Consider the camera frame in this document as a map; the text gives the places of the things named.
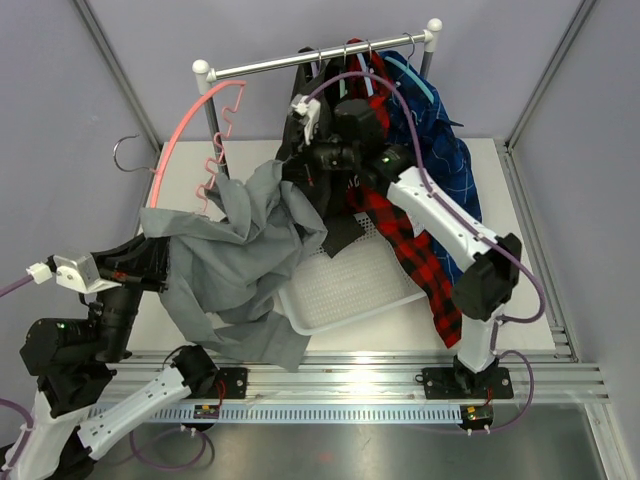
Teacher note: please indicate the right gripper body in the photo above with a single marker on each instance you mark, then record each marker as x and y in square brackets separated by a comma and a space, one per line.
[331, 155]

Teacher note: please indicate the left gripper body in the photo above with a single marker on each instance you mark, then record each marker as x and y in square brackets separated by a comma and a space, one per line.
[135, 277]

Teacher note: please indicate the black pinstripe shirt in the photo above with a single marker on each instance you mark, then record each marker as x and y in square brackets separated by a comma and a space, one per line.
[329, 196]

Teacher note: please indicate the grey shirt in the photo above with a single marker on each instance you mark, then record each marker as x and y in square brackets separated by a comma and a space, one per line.
[222, 275]

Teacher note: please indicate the pink hanger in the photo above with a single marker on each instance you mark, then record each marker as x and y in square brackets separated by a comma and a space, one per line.
[187, 169]

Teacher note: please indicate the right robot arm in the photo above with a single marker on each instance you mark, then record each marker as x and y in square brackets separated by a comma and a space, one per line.
[489, 263]

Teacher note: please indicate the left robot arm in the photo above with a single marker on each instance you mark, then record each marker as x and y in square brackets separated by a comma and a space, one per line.
[72, 361]

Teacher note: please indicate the mint green hanger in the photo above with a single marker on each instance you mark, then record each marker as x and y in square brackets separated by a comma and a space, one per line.
[342, 88]

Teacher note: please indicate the light blue hanger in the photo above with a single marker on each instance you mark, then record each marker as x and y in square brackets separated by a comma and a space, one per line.
[363, 61]

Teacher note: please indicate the blue plaid shirt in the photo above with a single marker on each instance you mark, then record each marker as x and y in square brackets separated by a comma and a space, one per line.
[446, 157]

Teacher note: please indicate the red black plaid shirt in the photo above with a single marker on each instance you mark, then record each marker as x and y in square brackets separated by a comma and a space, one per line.
[423, 259]

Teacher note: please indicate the teal hanger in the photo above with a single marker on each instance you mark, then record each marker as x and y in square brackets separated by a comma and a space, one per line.
[407, 70]

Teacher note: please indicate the white plastic basket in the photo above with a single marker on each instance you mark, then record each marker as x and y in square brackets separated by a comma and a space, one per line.
[362, 280]

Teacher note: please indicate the clothes rack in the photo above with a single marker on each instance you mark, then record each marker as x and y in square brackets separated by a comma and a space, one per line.
[206, 76]

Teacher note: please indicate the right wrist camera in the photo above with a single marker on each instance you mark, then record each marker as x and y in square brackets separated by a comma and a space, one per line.
[306, 112]

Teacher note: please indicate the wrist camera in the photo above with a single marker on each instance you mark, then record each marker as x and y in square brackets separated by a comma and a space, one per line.
[306, 112]
[78, 273]

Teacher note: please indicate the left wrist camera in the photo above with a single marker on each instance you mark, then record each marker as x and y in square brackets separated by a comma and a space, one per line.
[78, 273]

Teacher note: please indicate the aluminium rail base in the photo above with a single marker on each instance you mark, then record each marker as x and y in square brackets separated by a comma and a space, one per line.
[392, 390]

